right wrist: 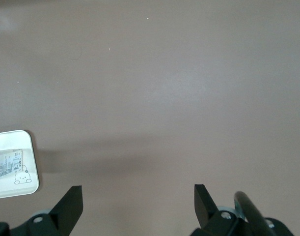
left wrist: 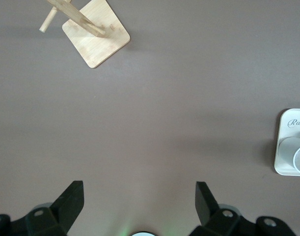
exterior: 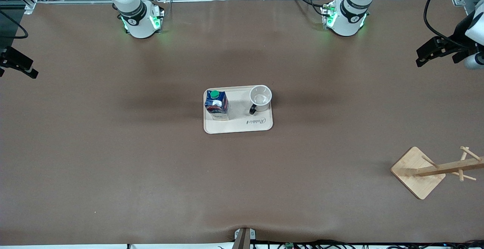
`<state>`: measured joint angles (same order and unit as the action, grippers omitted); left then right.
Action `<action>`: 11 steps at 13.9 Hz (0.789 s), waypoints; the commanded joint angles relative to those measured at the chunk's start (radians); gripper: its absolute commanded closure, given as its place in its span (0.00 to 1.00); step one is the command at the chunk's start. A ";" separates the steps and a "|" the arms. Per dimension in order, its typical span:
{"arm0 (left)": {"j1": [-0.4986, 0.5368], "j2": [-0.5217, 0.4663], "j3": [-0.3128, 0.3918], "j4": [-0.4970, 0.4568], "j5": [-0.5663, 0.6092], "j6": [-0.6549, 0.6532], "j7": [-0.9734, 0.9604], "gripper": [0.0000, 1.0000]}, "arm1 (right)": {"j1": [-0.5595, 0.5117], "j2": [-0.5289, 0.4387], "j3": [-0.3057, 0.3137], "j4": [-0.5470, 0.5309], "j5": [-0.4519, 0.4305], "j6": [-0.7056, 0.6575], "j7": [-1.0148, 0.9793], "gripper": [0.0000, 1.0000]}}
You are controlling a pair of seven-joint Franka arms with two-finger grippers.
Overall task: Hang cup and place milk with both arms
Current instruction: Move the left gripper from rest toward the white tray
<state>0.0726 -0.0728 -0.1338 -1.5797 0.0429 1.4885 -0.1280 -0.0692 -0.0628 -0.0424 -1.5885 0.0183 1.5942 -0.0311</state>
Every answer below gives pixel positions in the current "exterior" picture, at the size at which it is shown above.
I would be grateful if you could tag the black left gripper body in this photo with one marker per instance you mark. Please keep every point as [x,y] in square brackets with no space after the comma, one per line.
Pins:
[455,41]

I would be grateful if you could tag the blue milk carton green cap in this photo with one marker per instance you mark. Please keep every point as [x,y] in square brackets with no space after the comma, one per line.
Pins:
[217,107]

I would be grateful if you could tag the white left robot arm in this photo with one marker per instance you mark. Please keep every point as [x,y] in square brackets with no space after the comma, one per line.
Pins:
[348,22]

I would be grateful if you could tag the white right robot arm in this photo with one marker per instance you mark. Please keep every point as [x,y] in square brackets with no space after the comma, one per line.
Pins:
[137,26]

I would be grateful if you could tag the wooden cup rack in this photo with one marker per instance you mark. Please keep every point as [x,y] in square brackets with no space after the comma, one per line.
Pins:
[415,174]

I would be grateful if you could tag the cream rectangular tray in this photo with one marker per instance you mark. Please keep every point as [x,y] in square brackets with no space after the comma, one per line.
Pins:
[242,125]

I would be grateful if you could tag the small green circuit board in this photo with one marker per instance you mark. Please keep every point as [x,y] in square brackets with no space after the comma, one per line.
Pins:
[290,245]

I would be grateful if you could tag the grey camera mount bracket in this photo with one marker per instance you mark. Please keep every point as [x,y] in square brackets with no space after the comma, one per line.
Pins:
[244,237]

